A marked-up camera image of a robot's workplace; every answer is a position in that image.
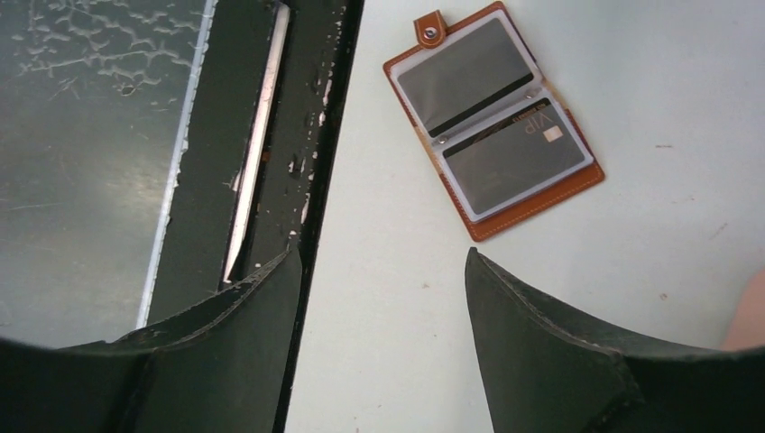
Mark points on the pink oval tray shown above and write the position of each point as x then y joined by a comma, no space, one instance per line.
747,327

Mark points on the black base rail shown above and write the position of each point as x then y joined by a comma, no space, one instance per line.
250,178

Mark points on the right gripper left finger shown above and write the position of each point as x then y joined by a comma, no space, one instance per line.
217,366

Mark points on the brown leather card holder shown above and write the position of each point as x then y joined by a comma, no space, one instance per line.
432,32

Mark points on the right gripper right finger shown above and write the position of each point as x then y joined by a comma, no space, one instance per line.
549,367

